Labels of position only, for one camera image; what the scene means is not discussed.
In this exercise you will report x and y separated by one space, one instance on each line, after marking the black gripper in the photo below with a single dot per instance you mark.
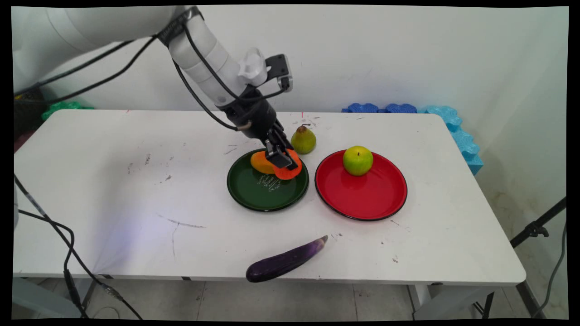
253 115

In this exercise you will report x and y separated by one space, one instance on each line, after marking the orange toy tangerine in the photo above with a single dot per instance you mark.
285 174

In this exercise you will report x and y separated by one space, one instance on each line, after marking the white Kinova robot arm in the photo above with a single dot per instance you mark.
90 27

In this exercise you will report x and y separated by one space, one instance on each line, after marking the green toy pear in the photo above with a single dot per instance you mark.
303 141

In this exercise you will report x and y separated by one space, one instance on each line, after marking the yellow orange toy mango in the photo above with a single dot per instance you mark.
259 163

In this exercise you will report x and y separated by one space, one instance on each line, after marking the dark green round plate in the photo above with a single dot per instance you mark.
263 192

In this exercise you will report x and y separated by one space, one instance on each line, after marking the green toy apple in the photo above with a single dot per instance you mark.
358 160

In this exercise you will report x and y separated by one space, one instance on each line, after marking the red round plate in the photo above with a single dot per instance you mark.
362 194

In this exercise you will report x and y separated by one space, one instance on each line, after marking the dark blue foam mat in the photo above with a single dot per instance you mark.
362 108
401 108

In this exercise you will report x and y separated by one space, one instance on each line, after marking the purple toy eggplant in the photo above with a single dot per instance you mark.
281 263

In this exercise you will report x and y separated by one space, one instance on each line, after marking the light blue foam mat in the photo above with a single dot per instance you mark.
460 136

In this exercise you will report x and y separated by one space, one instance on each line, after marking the green foam mat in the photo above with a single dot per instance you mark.
63 107

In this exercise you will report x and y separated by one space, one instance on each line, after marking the black crate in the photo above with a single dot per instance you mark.
27 113

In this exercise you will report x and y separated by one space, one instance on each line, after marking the black tripod stand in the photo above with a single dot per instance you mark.
537 228

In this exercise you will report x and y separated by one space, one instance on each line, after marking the black table leg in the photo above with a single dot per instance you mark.
530 299

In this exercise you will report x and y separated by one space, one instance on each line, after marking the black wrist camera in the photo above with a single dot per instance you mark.
278 68

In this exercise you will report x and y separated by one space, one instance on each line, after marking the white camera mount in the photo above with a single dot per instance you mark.
253 67

